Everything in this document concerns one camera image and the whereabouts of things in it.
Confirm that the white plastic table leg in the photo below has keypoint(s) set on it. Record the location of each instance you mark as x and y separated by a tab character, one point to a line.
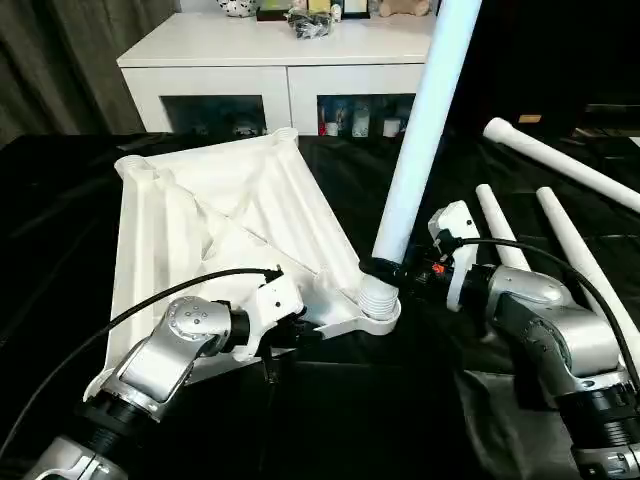
500	225
425	125
570	240
565	162

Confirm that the white plastic table top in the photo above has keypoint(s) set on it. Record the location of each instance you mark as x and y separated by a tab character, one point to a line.
190	215

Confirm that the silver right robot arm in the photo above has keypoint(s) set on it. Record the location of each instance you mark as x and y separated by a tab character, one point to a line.
555	325

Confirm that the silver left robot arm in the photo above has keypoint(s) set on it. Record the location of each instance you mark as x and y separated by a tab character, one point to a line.
165	345

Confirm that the black mat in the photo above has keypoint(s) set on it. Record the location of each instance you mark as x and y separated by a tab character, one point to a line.
350	410

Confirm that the black box with yellow label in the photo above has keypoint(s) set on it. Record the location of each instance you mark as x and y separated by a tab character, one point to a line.
550	55

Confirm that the white cabinet with glass doors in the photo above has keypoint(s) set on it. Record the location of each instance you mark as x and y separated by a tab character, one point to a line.
225	60

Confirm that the beige plush teddy bear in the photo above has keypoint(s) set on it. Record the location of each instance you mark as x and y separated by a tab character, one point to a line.
404	7

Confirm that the black framed plaque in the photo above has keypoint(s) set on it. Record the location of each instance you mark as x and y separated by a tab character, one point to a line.
356	7
320	6
273	9

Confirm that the white spotted plush toy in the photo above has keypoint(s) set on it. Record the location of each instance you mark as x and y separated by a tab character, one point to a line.
236	7

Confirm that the grey curtain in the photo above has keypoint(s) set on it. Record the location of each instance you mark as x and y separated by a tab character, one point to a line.
65	65

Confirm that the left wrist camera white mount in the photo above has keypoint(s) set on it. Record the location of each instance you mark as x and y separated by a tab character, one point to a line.
275	305

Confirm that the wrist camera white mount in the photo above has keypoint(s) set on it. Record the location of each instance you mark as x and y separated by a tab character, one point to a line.
275	305
455	225

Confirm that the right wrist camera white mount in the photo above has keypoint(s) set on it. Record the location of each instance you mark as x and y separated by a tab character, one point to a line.
455	225

